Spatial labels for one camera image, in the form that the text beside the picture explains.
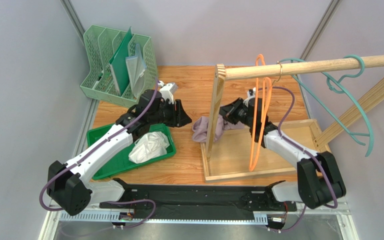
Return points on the aluminium frame rail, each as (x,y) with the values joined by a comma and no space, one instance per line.
(300,223)

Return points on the dark green folder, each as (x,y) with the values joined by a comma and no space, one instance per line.
(118,66)

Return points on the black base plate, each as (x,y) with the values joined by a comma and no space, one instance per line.
(196,202)

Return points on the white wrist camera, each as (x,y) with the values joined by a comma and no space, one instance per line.
(251,93)
(167,91)

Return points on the mauve tank top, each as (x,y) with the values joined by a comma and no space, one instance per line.
(200,127)

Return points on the grey mesh pouch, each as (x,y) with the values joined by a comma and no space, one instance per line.
(136,68)

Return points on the green plastic tray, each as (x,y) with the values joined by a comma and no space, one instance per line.
(120,163)

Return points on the orange velvet hanger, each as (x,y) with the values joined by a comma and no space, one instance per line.
(262,99)

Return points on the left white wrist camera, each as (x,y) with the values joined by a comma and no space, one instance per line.
(167,91)

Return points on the light green file organizer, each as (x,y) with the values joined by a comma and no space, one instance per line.
(108,79)

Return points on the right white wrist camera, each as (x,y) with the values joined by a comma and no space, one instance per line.
(251,93)

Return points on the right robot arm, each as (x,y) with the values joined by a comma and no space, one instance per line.
(319,181)

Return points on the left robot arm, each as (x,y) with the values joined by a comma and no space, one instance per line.
(69,184)

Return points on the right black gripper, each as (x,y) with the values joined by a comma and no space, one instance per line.
(229,112)

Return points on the white tank top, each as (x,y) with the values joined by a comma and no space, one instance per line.
(149,146)

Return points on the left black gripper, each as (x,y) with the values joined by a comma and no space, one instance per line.
(179,117)

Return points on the wooden clothes rack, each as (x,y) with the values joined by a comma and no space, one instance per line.
(228,158)

